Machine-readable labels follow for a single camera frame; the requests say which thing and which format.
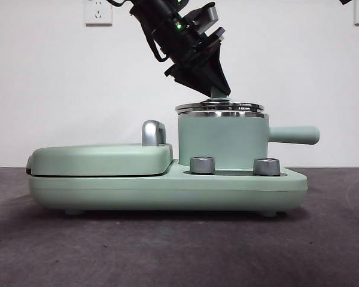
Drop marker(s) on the green grill press cover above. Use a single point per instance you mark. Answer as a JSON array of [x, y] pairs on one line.
[[101, 161]]

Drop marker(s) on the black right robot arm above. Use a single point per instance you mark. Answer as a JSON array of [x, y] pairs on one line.
[[345, 1]]

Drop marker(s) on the silver control knob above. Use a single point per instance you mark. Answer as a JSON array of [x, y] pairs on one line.
[[202, 166], [267, 167]]

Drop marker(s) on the green breakfast maker base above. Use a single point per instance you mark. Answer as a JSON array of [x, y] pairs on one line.
[[167, 194]]

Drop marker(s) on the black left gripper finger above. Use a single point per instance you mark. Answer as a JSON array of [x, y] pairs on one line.
[[217, 71], [190, 76]]

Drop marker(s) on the glass lid with green knob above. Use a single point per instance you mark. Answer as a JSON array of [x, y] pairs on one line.
[[218, 106]]

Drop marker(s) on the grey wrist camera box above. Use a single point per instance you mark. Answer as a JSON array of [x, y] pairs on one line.
[[206, 18]]

